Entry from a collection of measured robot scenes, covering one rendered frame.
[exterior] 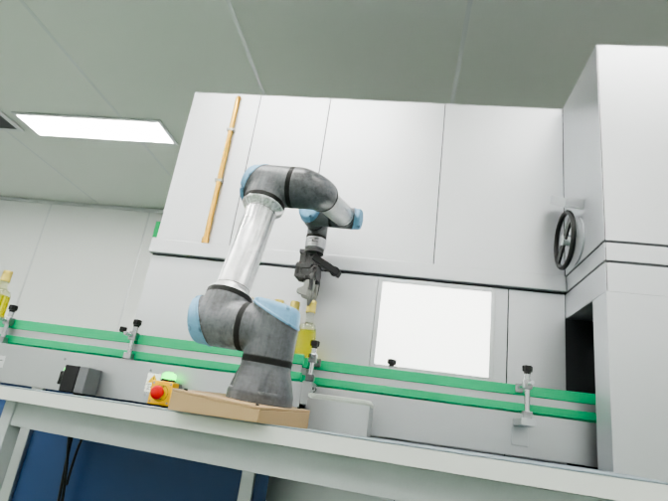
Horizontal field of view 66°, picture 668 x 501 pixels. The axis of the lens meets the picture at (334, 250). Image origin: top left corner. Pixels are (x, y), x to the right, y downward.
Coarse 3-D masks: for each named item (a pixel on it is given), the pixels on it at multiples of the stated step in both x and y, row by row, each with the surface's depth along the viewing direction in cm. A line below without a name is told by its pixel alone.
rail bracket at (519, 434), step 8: (528, 368) 150; (528, 376) 150; (520, 384) 159; (528, 384) 146; (520, 392) 159; (528, 392) 148; (528, 400) 148; (528, 408) 147; (528, 416) 146; (520, 424) 146; (528, 424) 144; (512, 432) 154; (520, 432) 153; (512, 440) 153; (520, 440) 153
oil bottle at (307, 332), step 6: (300, 324) 177; (306, 324) 176; (312, 324) 176; (300, 330) 175; (306, 330) 175; (312, 330) 175; (300, 336) 175; (306, 336) 174; (312, 336) 174; (300, 342) 174; (306, 342) 174; (300, 348) 173; (306, 348) 173; (306, 354) 172
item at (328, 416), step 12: (312, 408) 136; (324, 408) 136; (336, 408) 136; (348, 408) 135; (360, 408) 135; (312, 420) 135; (324, 420) 135; (336, 420) 134; (348, 420) 134; (360, 420) 134; (348, 432) 133; (360, 432) 133
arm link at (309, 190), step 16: (304, 176) 137; (320, 176) 141; (304, 192) 137; (320, 192) 139; (336, 192) 145; (304, 208) 141; (320, 208) 143; (336, 208) 153; (352, 208) 177; (336, 224) 174; (352, 224) 175
